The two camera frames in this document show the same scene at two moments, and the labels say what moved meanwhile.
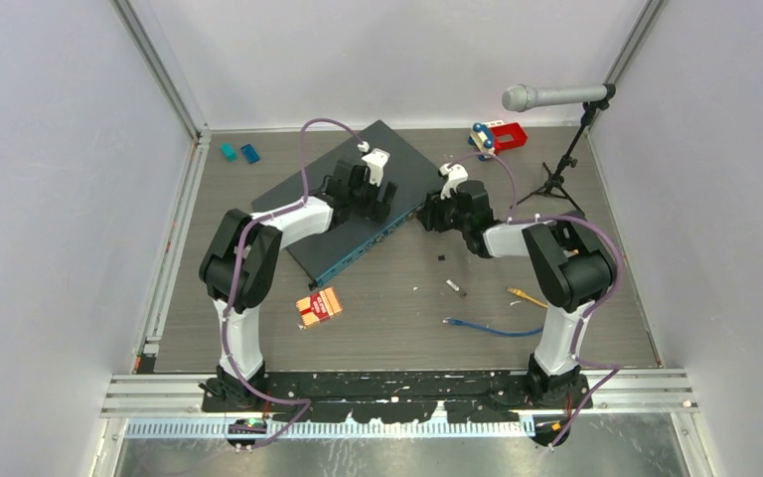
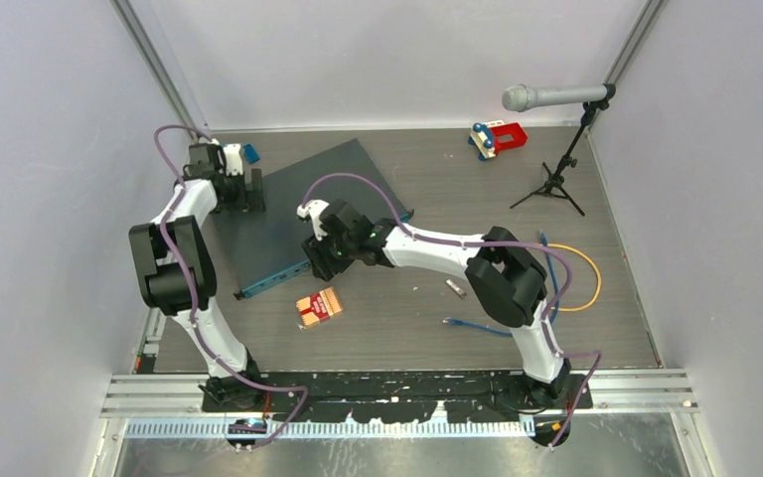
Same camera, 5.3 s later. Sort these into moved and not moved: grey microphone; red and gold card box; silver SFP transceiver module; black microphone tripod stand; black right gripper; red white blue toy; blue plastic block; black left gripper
Moved: black left gripper; black right gripper
Not moved: black microphone tripod stand; blue plastic block; red and gold card box; grey microphone; red white blue toy; silver SFP transceiver module
